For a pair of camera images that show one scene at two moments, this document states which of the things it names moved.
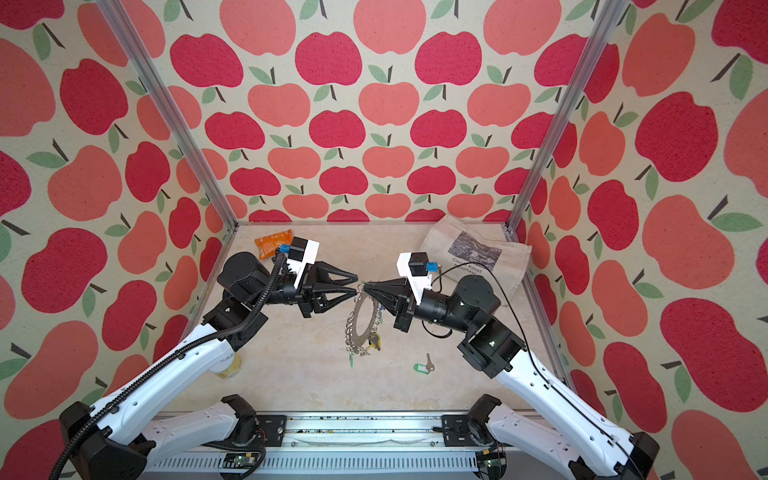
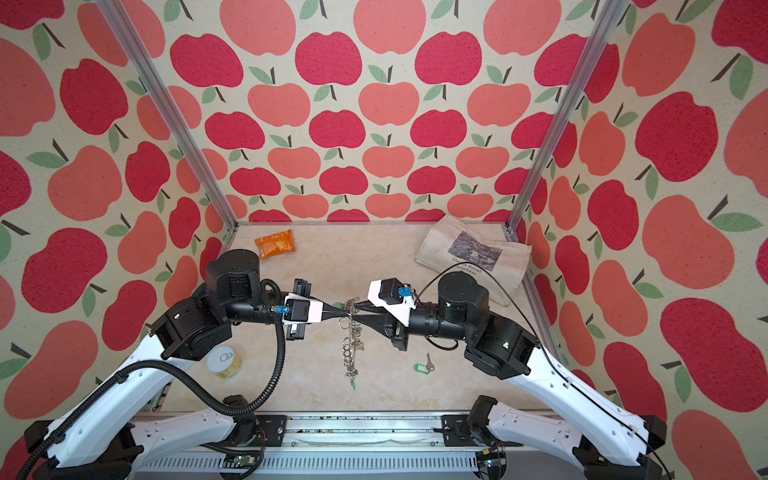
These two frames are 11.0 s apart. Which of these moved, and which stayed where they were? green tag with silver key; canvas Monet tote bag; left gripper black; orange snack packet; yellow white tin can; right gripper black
Moved: right gripper black; left gripper black
Stayed: green tag with silver key; canvas Monet tote bag; orange snack packet; yellow white tin can
